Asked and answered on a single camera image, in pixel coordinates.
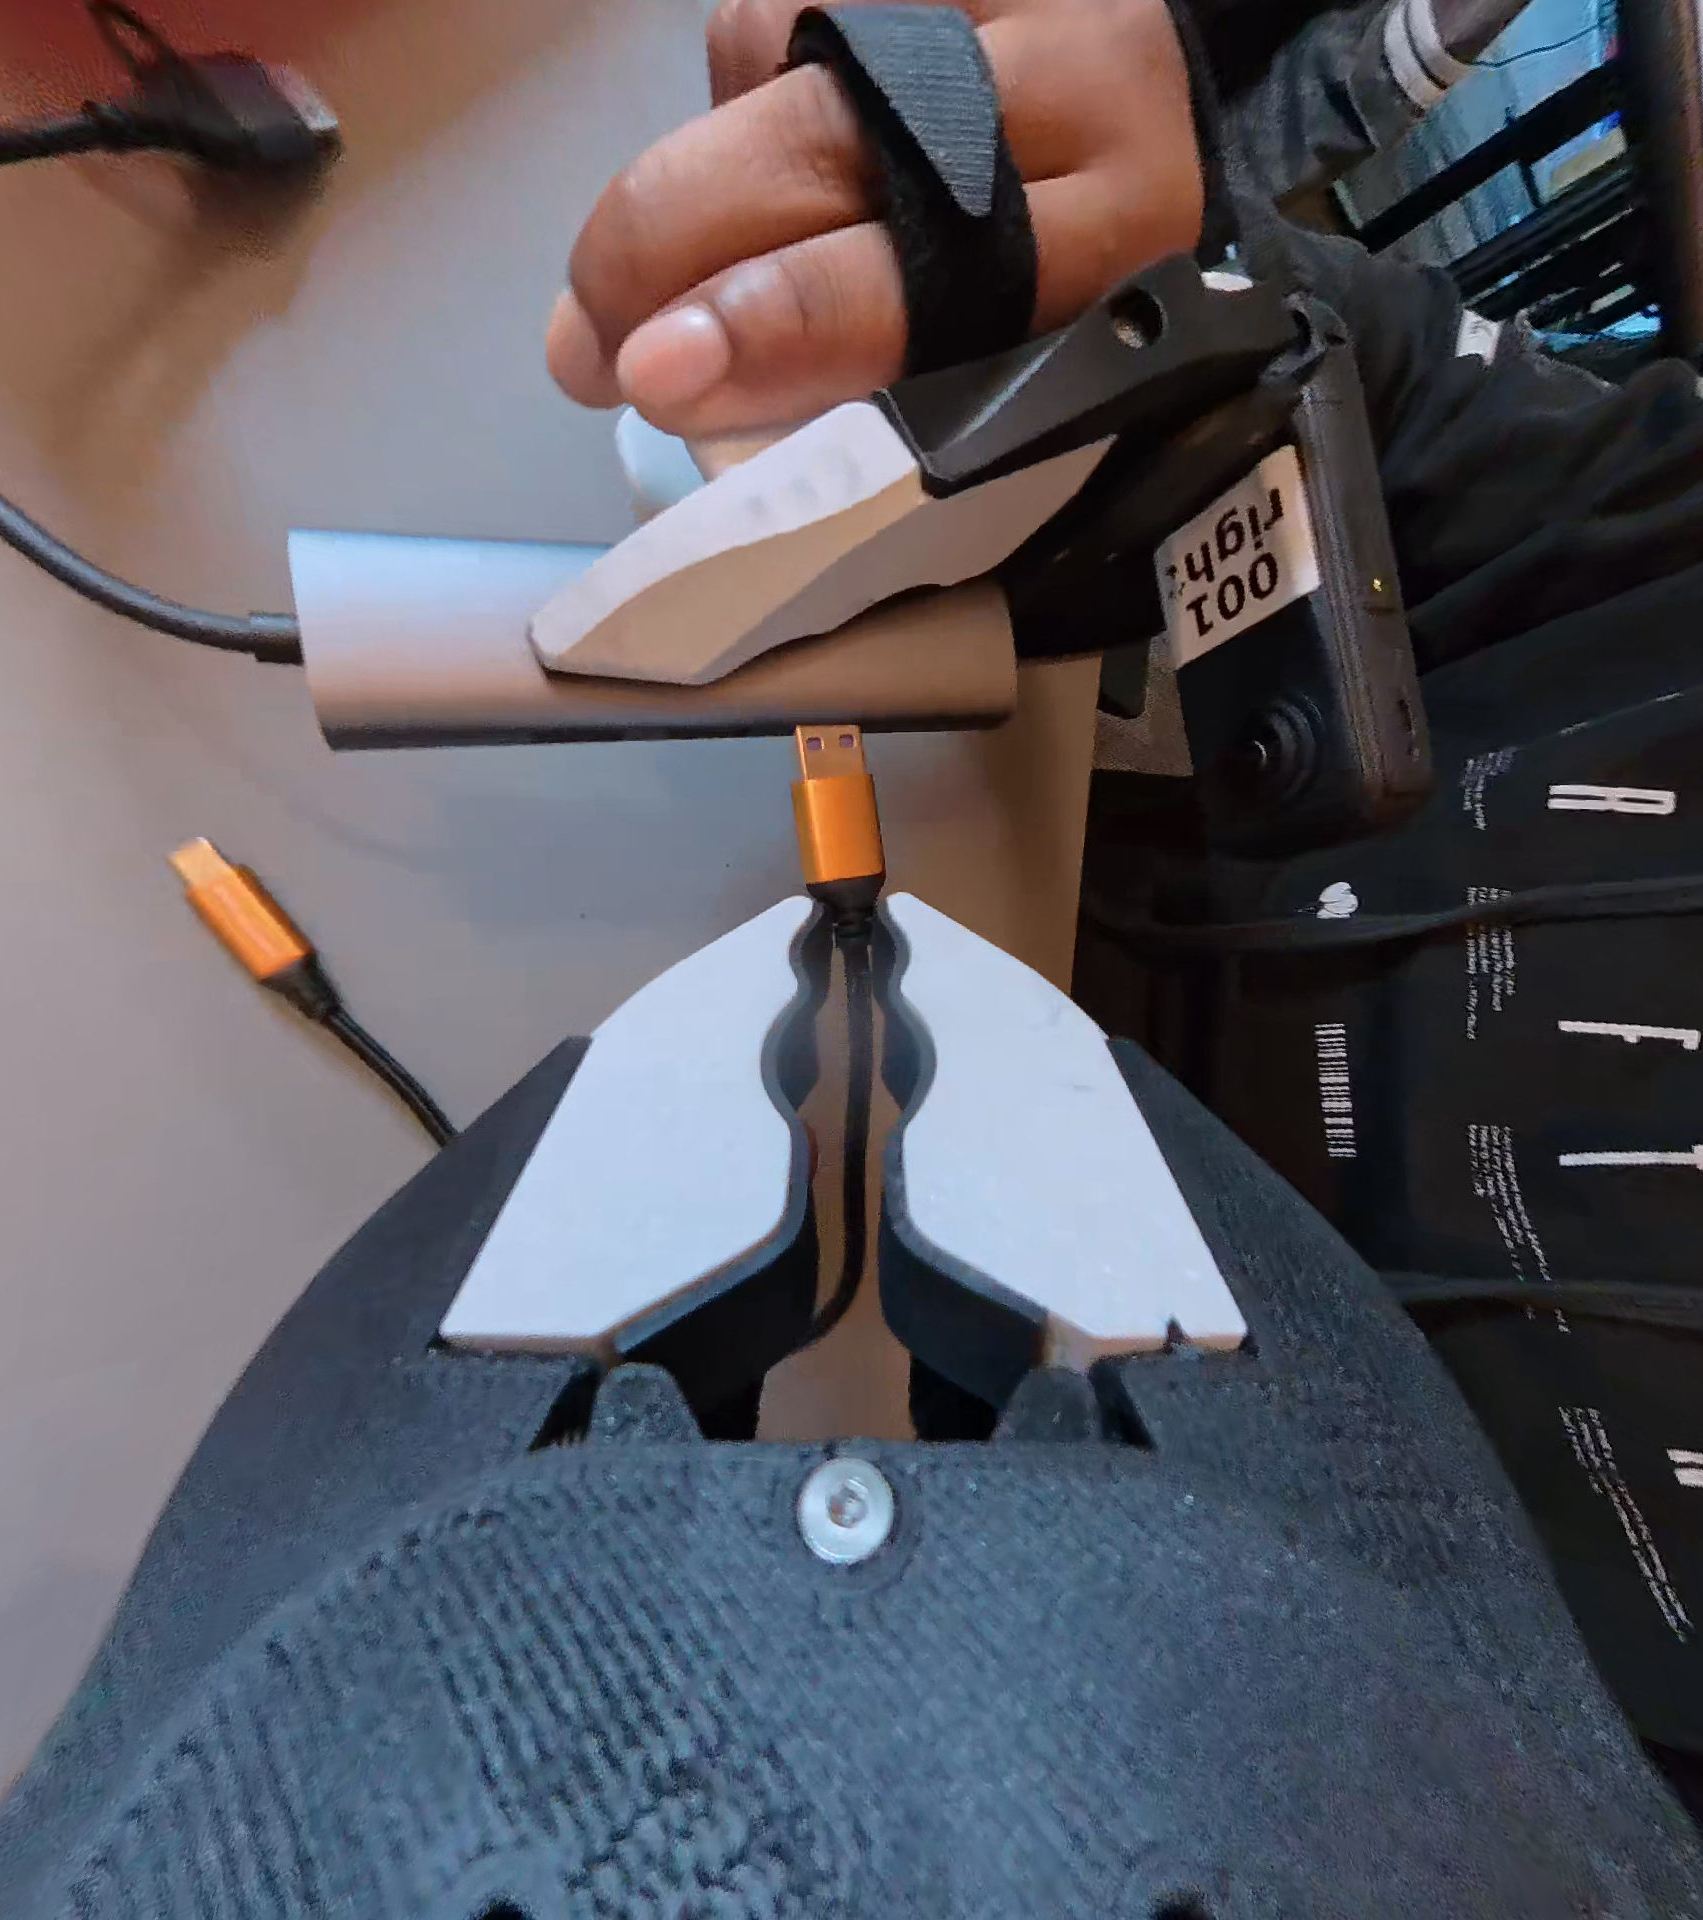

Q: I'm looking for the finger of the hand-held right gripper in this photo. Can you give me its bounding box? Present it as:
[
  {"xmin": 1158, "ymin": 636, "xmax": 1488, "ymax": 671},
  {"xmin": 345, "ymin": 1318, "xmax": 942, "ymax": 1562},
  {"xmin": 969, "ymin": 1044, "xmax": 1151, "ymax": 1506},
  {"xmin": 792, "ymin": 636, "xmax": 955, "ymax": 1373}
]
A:
[{"xmin": 530, "ymin": 398, "xmax": 1123, "ymax": 688}]

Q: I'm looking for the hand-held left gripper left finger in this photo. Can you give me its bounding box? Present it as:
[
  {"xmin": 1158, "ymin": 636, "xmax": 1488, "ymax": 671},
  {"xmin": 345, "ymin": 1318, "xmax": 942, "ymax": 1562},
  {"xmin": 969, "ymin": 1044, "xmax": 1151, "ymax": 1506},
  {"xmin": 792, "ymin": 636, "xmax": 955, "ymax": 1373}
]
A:
[{"xmin": 439, "ymin": 893, "xmax": 826, "ymax": 1403}]

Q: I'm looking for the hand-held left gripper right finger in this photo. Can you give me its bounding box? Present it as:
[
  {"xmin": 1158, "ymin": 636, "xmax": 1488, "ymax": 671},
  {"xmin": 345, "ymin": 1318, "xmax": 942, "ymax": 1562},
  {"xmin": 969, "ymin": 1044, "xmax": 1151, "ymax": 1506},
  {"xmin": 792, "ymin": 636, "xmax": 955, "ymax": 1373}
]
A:
[{"xmin": 873, "ymin": 891, "xmax": 1254, "ymax": 1403}]

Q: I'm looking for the black braided gold-plug cable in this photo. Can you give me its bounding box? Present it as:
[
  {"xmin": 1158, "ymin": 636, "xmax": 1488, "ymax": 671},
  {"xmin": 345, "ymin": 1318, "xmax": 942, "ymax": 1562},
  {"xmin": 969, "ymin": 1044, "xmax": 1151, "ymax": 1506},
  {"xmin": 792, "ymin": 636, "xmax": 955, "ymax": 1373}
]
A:
[{"xmin": 168, "ymin": 723, "xmax": 894, "ymax": 1343}]

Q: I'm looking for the grey slim USB hub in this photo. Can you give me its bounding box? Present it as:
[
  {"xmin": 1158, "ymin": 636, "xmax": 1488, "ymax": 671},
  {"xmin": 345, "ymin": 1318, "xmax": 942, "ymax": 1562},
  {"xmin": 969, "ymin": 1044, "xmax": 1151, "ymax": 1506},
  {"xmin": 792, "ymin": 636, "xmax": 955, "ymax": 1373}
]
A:
[{"xmin": 288, "ymin": 527, "xmax": 1017, "ymax": 752}]

